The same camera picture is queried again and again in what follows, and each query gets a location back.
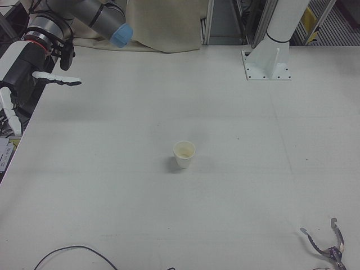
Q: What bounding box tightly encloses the curved black cable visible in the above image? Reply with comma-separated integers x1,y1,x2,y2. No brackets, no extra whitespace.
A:
34,245,119,270

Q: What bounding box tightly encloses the aluminium frame upright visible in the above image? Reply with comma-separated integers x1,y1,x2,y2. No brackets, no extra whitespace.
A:
201,0,214,46
251,0,279,48

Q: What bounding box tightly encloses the white printed paper box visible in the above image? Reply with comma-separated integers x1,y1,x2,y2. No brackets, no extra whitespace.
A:
0,137,19,181

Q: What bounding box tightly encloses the white dexterous robot hand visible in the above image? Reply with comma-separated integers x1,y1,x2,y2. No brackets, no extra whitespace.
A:
0,39,82,137

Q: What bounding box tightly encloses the white pedestal column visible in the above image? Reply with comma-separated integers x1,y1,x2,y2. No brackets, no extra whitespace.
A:
241,0,293,82

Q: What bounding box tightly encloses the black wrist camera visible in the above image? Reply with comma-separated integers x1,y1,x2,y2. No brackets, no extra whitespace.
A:
50,39,76,71

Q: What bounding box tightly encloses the metal claw grabber tool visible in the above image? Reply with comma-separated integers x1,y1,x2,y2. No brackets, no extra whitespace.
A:
299,217,348,270

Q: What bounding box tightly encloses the beige cloth curtain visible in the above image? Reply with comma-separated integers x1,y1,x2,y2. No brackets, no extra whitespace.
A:
70,0,202,53

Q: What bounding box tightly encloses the white paper cup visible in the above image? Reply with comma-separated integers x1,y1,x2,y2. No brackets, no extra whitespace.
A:
173,140,196,169

